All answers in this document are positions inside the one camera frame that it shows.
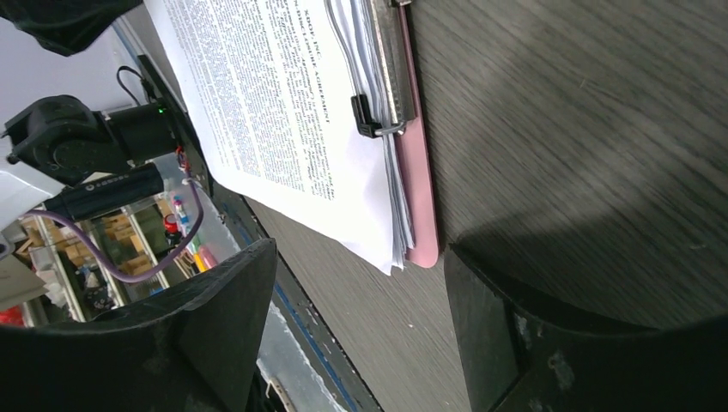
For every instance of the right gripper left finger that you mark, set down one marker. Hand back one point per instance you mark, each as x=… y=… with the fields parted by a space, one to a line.
x=191 y=347

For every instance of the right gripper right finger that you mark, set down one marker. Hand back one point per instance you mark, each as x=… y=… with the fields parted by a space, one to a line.
x=524 y=350

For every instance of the pink clipboard with paper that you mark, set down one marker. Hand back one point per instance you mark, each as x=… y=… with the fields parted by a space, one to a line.
x=312 y=109

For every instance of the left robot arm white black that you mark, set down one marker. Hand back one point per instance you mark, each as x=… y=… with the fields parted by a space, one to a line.
x=59 y=152

